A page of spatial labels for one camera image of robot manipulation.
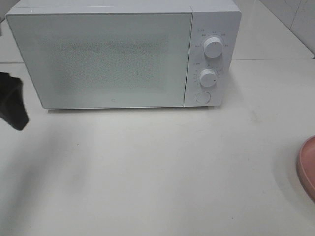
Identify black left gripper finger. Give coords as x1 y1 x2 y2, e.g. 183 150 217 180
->
0 72 29 131

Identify white microwave door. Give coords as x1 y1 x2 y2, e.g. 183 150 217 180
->
7 13 191 109

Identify round white door button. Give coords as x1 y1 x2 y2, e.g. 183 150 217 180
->
196 92 211 104

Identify white timer knob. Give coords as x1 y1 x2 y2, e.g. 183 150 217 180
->
198 69 217 87

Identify pink round plate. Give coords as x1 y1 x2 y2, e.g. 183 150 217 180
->
296 136 315 202

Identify white microwave oven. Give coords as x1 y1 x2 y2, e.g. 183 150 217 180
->
6 0 242 109

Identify upper white power knob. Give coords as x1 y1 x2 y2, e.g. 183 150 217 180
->
202 35 223 59

